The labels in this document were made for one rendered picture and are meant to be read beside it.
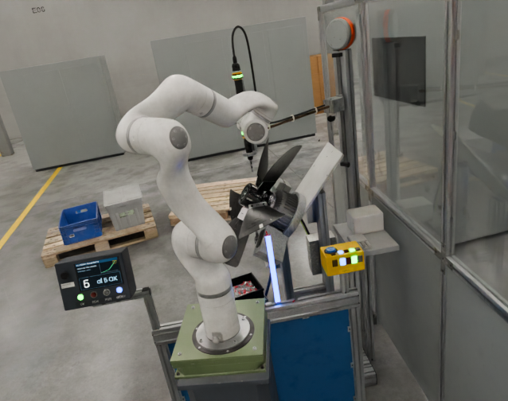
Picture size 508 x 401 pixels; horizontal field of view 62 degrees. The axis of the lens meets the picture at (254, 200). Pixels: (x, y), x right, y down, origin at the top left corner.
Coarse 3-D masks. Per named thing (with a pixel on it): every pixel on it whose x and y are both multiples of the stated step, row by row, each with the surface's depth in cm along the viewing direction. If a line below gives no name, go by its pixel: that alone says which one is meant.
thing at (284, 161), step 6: (288, 150) 191; (294, 150) 200; (282, 156) 187; (288, 156) 200; (294, 156) 205; (276, 162) 193; (282, 162) 200; (288, 162) 206; (276, 168) 201; (282, 168) 206; (270, 174) 203; (276, 174) 207; (264, 180) 204; (270, 180) 208; (276, 180) 211
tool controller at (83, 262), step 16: (80, 256) 169; (96, 256) 164; (112, 256) 164; (128, 256) 173; (64, 272) 162; (80, 272) 163; (96, 272) 164; (112, 272) 164; (128, 272) 168; (64, 288) 164; (96, 288) 164; (112, 288) 165; (128, 288) 165; (64, 304) 164; (80, 304) 165; (96, 304) 165
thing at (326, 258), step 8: (320, 248) 181; (336, 248) 178; (344, 248) 177; (360, 248) 176; (328, 256) 173; (336, 256) 173; (344, 256) 173; (352, 256) 174; (328, 264) 174; (352, 264) 175; (360, 264) 175; (328, 272) 175; (336, 272) 176; (344, 272) 176
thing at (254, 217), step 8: (256, 208) 200; (264, 208) 199; (272, 208) 197; (248, 216) 195; (256, 216) 192; (264, 216) 189; (272, 216) 186; (280, 216) 182; (248, 224) 189; (256, 224) 186; (264, 224) 182; (240, 232) 187; (248, 232) 184
